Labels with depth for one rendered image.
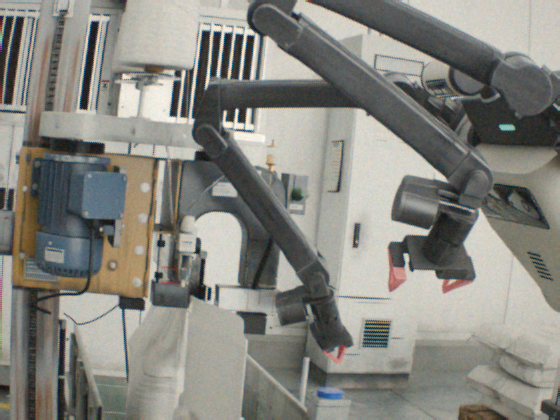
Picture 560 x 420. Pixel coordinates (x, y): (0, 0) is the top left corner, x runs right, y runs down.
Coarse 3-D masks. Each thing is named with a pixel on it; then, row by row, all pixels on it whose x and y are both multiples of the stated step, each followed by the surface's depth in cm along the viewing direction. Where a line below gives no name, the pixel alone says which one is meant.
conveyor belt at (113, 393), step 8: (96, 384) 390; (104, 384) 391; (112, 384) 393; (120, 384) 395; (128, 384) 398; (104, 392) 378; (112, 392) 380; (120, 392) 382; (104, 400) 365; (112, 400) 367; (120, 400) 369; (104, 408) 353; (112, 408) 355; (120, 408) 357; (104, 416) 342; (112, 416) 344; (120, 416) 345
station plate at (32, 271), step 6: (30, 264) 213; (36, 264) 213; (30, 270) 213; (36, 270) 213; (24, 276) 212; (30, 276) 213; (36, 276) 213; (42, 276) 214; (48, 276) 214; (54, 276) 214
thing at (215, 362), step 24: (192, 312) 217; (216, 312) 206; (192, 336) 191; (216, 336) 182; (240, 336) 193; (192, 360) 191; (216, 360) 182; (240, 360) 173; (192, 384) 190; (216, 384) 182; (240, 384) 173; (192, 408) 190; (216, 408) 181; (240, 408) 172
